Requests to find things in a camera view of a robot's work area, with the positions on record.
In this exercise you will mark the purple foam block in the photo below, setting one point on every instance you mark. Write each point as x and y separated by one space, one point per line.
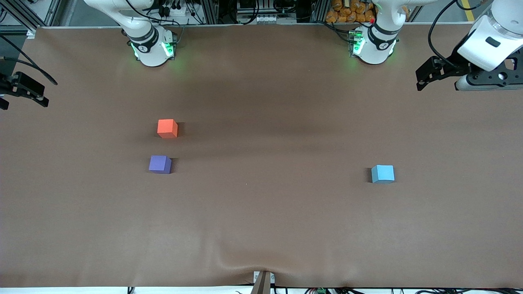
159 164

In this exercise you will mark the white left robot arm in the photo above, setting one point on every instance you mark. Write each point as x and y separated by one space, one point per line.
376 45

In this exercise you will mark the brown post with bracket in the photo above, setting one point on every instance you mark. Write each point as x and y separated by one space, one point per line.
262 283

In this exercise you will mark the power strip with black plugs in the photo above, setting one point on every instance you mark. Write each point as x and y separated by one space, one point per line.
173 9

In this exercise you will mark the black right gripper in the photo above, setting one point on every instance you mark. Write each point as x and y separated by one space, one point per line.
9 86

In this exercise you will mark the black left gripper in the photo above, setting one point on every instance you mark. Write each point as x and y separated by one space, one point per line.
452 62

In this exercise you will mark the light blue foam block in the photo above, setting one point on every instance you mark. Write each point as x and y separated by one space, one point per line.
383 174

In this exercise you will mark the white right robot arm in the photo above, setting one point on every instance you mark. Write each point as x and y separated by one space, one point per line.
149 45

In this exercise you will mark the orange foam block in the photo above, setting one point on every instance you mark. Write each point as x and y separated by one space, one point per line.
167 128

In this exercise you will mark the aluminium frame profile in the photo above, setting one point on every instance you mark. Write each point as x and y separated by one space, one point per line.
24 14

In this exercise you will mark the white power strip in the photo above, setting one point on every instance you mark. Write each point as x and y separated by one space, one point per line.
269 18

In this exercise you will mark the pile of orange packaged items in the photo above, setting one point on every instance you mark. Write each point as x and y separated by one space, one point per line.
347 10

